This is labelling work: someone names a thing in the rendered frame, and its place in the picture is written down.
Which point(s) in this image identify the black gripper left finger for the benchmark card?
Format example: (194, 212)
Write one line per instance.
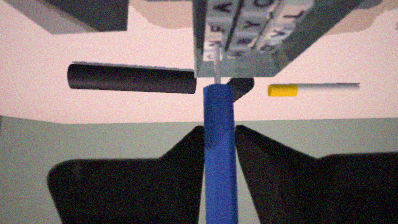
(169, 186)

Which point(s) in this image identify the blue stylus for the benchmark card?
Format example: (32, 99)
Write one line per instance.
(221, 193)

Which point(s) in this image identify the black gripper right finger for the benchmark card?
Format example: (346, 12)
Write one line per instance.
(290, 187)

